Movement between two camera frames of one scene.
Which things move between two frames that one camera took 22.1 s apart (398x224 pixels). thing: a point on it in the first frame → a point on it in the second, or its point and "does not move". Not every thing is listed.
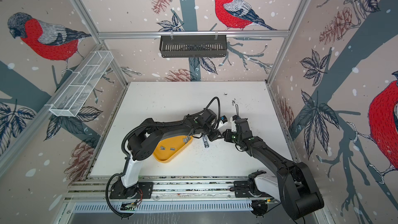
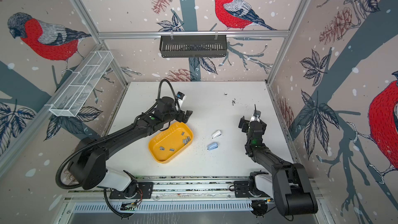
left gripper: [216, 135] → [180, 117]
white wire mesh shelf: [71, 98] does not move
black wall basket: [193, 47] does not move
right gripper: [227, 136] → [246, 123]
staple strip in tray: [187, 138] does not move
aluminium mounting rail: [166, 189] does not move
